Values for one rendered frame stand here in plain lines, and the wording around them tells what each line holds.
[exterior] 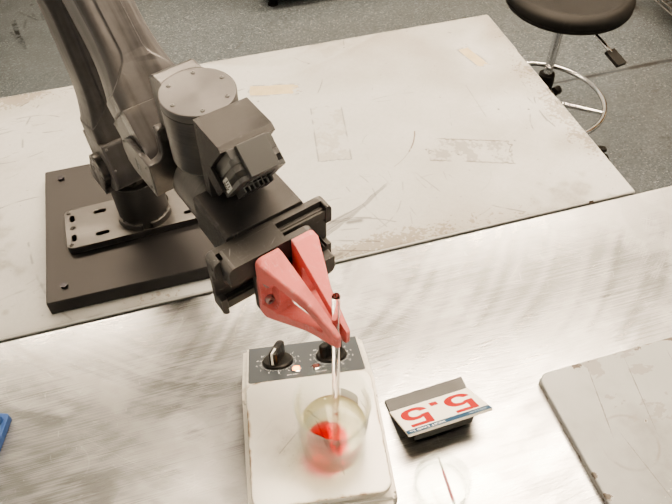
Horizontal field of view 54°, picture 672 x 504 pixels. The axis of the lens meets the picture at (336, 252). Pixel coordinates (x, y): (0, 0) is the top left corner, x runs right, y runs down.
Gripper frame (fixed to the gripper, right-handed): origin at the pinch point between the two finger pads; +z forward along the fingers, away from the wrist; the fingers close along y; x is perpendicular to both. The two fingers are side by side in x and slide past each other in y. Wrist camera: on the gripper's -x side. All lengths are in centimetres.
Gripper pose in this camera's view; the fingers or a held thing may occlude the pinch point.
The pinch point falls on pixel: (337, 332)
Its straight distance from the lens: 46.9
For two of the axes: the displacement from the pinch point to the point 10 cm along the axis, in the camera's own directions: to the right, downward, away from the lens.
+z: 5.8, 6.4, -5.0
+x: -0.1, 6.3, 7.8
